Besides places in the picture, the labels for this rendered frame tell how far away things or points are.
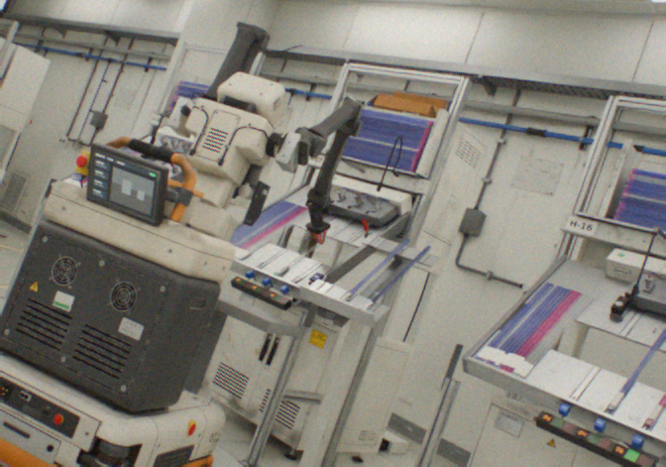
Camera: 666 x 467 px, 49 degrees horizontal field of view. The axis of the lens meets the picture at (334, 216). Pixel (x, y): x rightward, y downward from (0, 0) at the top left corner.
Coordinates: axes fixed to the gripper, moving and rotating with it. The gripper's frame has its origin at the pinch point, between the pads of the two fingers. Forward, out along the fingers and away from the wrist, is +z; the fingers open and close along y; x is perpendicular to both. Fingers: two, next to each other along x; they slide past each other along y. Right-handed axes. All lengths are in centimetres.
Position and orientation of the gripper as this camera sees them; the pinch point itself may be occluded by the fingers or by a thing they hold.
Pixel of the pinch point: (320, 242)
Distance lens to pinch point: 322.6
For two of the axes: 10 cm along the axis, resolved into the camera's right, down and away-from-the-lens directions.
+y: -7.4, -2.4, 6.3
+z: 1.5, 8.6, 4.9
